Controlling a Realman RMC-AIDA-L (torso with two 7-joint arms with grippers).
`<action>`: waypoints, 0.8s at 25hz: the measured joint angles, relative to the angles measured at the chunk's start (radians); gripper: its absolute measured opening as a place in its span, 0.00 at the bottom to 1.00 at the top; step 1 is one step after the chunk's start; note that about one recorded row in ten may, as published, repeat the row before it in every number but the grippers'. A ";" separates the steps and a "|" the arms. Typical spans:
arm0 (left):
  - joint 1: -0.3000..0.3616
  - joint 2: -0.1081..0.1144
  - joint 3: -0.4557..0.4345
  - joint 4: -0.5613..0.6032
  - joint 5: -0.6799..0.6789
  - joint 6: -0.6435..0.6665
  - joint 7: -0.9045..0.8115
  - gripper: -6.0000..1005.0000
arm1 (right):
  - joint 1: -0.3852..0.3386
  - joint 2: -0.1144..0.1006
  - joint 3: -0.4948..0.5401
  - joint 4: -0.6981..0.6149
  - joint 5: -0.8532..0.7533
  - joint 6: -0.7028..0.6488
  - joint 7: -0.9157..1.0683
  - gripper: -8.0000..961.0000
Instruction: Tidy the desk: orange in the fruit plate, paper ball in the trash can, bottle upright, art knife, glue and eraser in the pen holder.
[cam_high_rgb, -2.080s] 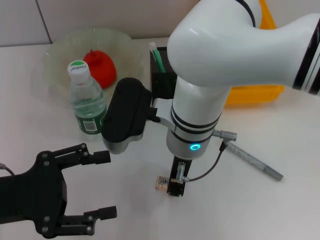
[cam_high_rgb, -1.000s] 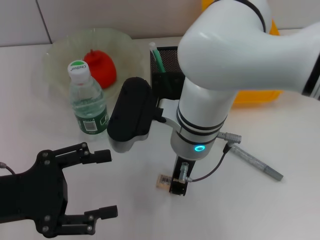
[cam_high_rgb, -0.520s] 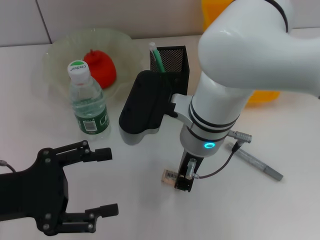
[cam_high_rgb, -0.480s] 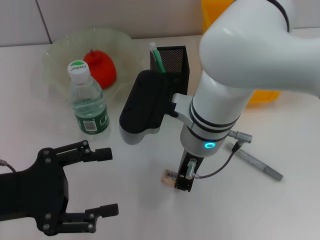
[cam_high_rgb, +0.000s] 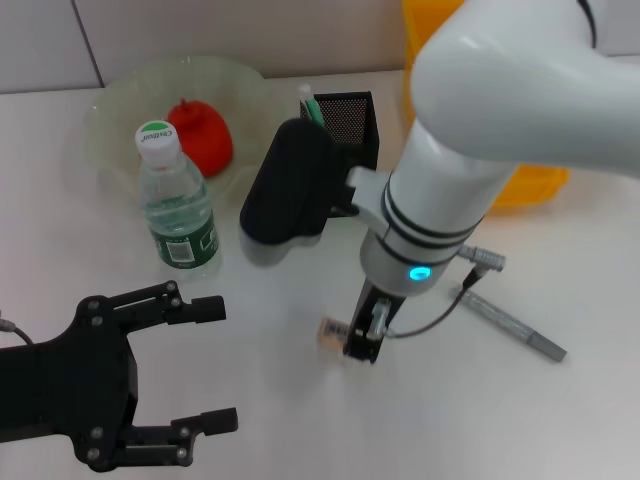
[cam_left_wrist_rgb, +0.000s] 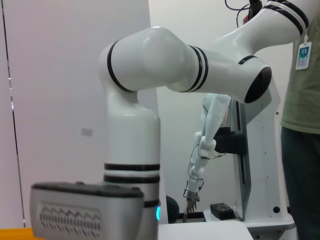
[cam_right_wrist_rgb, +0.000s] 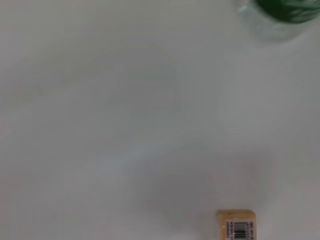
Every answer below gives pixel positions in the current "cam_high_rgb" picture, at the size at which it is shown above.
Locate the wrist cable with connector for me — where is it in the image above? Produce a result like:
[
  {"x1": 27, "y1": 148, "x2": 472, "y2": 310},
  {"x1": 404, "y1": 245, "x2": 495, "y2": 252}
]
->
[
  {"x1": 0, "y1": 314, "x2": 35, "y2": 347},
  {"x1": 370, "y1": 243, "x2": 507, "y2": 340}
]

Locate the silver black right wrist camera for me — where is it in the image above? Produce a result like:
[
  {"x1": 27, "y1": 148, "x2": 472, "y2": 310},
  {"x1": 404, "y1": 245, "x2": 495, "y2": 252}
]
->
[{"x1": 238, "y1": 118, "x2": 396, "y2": 267}]

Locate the grey glitter pen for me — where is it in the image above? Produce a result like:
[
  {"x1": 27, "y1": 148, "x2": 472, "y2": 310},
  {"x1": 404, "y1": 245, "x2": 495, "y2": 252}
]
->
[{"x1": 449, "y1": 284, "x2": 569, "y2": 362}]

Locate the left wrist cable with connector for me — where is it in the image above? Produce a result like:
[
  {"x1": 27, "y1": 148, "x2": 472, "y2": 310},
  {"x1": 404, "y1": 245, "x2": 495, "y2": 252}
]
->
[{"x1": 0, "y1": 314, "x2": 35, "y2": 347}]

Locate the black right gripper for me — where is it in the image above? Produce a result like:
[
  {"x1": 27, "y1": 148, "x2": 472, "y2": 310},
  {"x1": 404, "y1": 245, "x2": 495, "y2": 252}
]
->
[{"x1": 342, "y1": 277, "x2": 409, "y2": 365}]

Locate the green pen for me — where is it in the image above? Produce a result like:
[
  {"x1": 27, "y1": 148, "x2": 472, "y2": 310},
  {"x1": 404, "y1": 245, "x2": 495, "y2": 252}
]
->
[{"x1": 296, "y1": 83, "x2": 324, "y2": 124}]

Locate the right wrist cable with connector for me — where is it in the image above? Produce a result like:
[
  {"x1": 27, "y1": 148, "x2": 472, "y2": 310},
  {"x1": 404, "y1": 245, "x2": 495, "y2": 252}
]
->
[{"x1": 370, "y1": 243, "x2": 507, "y2": 340}]

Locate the yellow plastic bin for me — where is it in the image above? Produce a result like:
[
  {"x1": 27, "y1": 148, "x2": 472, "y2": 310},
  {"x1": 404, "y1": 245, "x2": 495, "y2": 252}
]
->
[{"x1": 402, "y1": 0, "x2": 571, "y2": 217}]

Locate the black mesh pen holder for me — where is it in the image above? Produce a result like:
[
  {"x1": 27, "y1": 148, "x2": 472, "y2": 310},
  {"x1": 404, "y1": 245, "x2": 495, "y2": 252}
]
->
[{"x1": 298, "y1": 91, "x2": 381, "y2": 219}]

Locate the beige eraser with barcode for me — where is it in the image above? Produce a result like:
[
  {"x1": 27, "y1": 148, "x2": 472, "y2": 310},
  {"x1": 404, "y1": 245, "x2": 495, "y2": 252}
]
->
[{"x1": 318, "y1": 318, "x2": 351, "y2": 354}]

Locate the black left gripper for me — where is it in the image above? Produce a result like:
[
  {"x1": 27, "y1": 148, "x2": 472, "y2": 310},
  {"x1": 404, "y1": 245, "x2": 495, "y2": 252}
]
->
[{"x1": 0, "y1": 279, "x2": 240, "y2": 474}]

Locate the pale green glass fruit plate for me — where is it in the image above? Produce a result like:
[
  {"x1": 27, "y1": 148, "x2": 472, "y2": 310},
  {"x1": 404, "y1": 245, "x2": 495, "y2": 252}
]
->
[{"x1": 83, "y1": 55, "x2": 282, "y2": 216}]

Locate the clear green-label water bottle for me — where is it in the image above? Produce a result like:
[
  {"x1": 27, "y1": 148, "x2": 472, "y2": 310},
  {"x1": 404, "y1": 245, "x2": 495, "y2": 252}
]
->
[{"x1": 133, "y1": 119, "x2": 224, "y2": 284}]

